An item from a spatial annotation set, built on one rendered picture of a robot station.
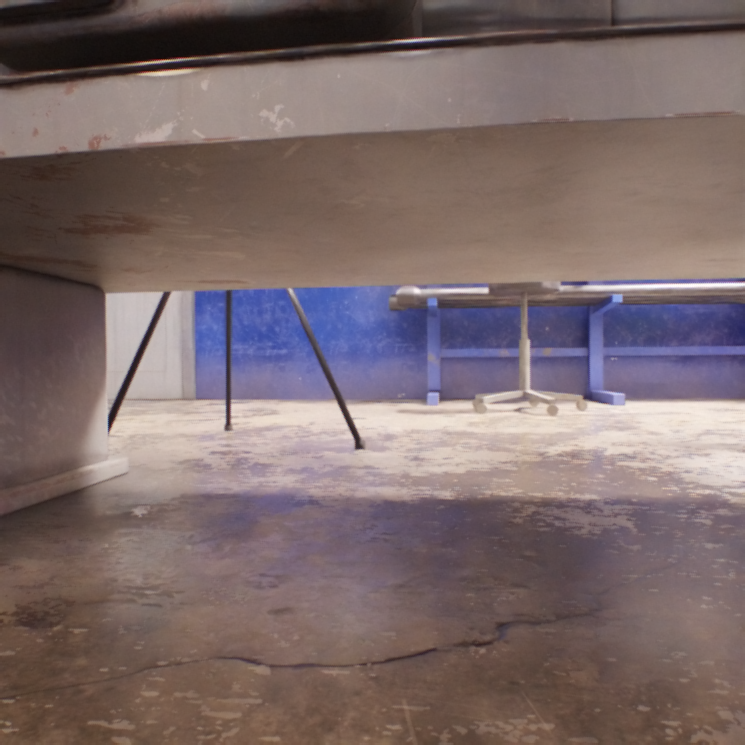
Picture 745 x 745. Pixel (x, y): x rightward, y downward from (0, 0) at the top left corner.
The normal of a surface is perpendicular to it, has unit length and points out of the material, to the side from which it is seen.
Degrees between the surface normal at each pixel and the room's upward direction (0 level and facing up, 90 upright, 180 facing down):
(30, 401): 90
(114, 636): 0
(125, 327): 90
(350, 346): 90
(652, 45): 90
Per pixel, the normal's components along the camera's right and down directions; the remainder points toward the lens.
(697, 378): -0.12, 0.01
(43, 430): 0.99, 0.00
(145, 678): -0.01, -1.00
